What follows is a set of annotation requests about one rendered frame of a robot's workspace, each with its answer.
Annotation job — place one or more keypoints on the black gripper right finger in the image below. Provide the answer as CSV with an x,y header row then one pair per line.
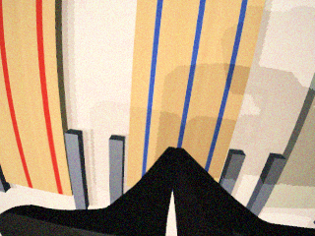
x,y
203,208

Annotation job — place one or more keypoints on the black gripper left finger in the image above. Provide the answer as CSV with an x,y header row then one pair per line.
x,y
142,211

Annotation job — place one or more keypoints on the tan strip with blue stripes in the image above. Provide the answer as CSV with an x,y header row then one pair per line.
x,y
190,68

